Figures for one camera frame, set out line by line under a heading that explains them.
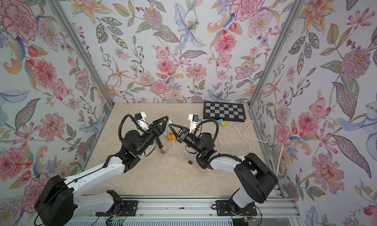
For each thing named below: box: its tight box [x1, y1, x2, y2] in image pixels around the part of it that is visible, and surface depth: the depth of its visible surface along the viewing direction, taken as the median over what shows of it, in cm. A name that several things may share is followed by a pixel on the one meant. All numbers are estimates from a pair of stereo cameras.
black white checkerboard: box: [202, 101, 247, 123], surface depth 115 cm
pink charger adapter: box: [160, 145, 168, 154], surface depth 94 cm
